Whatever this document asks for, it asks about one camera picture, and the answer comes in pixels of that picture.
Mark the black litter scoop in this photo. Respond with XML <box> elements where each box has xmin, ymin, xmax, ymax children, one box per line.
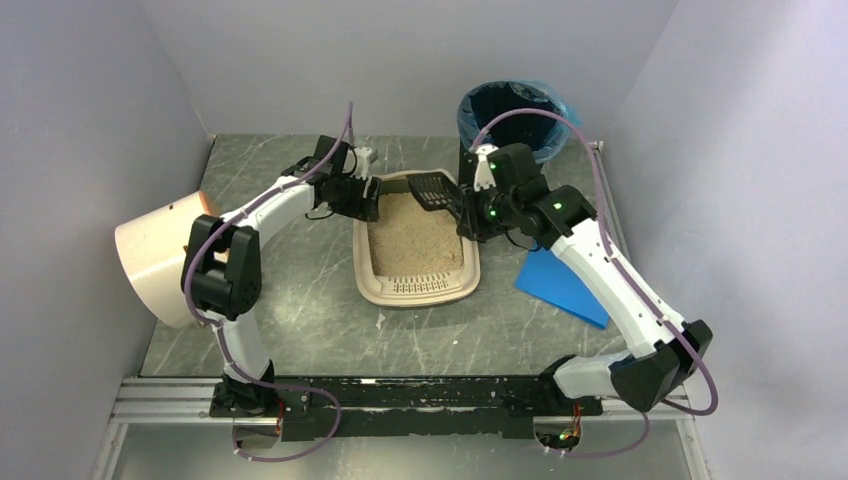
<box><xmin>407</xmin><ymin>171</ymin><xmax>464</xmax><ymax>221</ymax></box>

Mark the beige litter box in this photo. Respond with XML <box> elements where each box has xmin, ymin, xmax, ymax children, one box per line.
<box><xmin>352</xmin><ymin>170</ymin><xmax>481</xmax><ymax>308</ymax></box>

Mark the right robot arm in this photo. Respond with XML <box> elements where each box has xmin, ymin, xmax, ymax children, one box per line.
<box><xmin>457</xmin><ymin>186</ymin><xmax>714</xmax><ymax>412</ymax></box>

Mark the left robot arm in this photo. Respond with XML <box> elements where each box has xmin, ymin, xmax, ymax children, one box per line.
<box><xmin>180</xmin><ymin>136</ymin><xmax>381</xmax><ymax>416</ymax></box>

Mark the cat litter pile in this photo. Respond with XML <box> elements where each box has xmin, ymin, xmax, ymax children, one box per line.
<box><xmin>367</xmin><ymin>193</ymin><xmax>463</xmax><ymax>276</ymax></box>

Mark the black trash bin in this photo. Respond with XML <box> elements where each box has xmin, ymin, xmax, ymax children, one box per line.
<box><xmin>457</xmin><ymin>149</ymin><xmax>477</xmax><ymax>191</ymax></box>

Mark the blue sheet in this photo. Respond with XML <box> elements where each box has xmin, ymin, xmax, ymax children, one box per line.
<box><xmin>514</xmin><ymin>249</ymin><xmax>609</xmax><ymax>329</ymax></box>

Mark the beige cylindrical container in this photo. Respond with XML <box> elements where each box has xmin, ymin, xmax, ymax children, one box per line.
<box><xmin>114</xmin><ymin>191</ymin><xmax>221</xmax><ymax>329</ymax></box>

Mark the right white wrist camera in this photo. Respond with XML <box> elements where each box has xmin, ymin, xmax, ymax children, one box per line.
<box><xmin>472</xmin><ymin>144</ymin><xmax>498</xmax><ymax>192</ymax></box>

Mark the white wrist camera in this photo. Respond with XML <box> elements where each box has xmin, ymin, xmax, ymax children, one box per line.
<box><xmin>472</xmin><ymin>144</ymin><xmax>498</xmax><ymax>192</ymax></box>
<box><xmin>351</xmin><ymin>146</ymin><xmax>377</xmax><ymax>180</ymax></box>

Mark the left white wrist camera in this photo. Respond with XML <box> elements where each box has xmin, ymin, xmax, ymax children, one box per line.
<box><xmin>351</xmin><ymin>146</ymin><xmax>377</xmax><ymax>180</ymax></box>

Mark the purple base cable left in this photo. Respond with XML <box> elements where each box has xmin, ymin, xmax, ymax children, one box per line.
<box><xmin>230</xmin><ymin>402</ymin><xmax>343</xmax><ymax>464</ymax></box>

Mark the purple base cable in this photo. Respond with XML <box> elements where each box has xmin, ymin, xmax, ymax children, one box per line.
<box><xmin>230</xmin><ymin>402</ymin><xmax>343</xmax><ymax>464</ymax></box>
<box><xmin>543</xmin><ymin>410</ymin><xmax>652</xmax><ymax>461</ymax></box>

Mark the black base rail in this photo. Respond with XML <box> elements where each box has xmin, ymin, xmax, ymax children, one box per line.
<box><xmin>208</xmin><ymin>374</ymin><xmax>603</xmax><ymax>442</ymax></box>

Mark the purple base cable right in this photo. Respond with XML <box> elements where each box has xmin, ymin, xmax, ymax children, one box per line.
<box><xmin>543</xmin><ymin>410</ymin><xmax>652</xmax><ymax>461</ymax></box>

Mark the aluminium frame rail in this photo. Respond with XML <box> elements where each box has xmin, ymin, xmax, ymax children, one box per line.
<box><xmin>109</xmin><ymin>140</ymin><xmax>696</xmax><ymax>425</ymax></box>

